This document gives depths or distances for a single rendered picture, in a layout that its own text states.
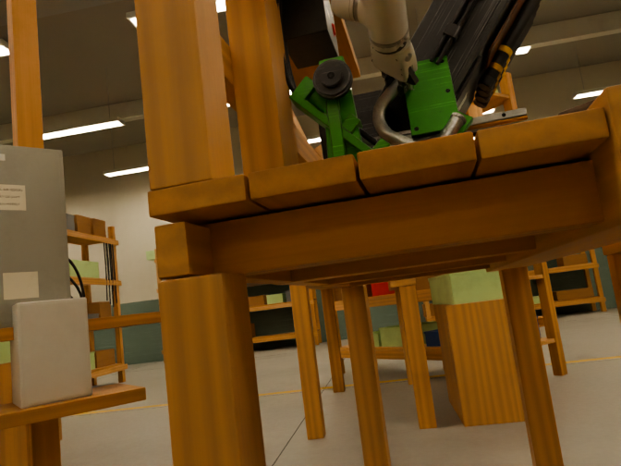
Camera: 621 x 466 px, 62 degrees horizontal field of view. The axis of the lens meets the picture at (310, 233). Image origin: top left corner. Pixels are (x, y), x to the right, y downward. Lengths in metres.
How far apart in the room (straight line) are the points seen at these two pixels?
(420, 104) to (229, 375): 0.87
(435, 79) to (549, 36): 8.08
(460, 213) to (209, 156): 0.33
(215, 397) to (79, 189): 11.70
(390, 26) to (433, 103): 0.27
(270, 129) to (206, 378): 0.58
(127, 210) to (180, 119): 10.96
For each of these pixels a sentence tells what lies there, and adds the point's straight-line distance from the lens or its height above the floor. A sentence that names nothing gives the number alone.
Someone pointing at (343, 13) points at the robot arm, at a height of 1.28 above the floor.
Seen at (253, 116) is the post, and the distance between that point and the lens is 1.11.
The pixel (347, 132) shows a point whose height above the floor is 1.02.
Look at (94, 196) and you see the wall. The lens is 12.08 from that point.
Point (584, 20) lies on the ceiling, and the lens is 9.65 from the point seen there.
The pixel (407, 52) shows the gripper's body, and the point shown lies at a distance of 1.19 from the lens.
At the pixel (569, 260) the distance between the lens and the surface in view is 10.18.
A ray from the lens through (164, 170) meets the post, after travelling 0.71.
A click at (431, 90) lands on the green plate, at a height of 1.18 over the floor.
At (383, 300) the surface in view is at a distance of 4.63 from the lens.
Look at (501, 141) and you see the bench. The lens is 0.63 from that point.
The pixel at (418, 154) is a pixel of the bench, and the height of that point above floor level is 0.86.
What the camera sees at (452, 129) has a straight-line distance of 1.23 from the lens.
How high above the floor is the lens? 0.70
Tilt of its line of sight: 8 degrees up
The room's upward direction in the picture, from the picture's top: 7 degrees counter-clockwise
